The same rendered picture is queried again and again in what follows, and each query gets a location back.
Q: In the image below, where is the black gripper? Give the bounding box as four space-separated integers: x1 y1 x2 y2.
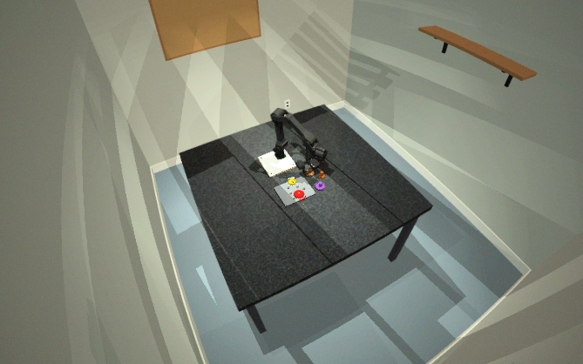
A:
295 152 320 172

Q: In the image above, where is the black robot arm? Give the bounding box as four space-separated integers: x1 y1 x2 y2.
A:
270 108 328 170

